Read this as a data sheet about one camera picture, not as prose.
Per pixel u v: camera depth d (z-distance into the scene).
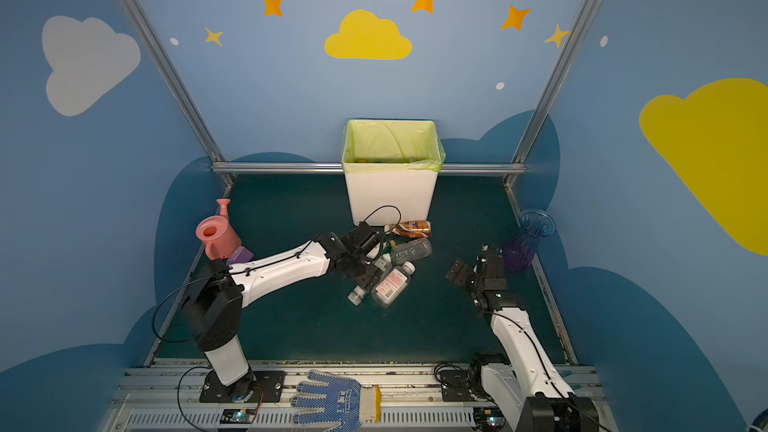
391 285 0.88
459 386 0.75
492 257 0.65
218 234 0.90
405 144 1.04
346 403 0.72
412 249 0.95
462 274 0.78
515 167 1.18
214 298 0.50
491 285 0.65
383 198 0.96
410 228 1.01
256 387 0.73
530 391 0.42
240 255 0.96
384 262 0.90
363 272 0.77
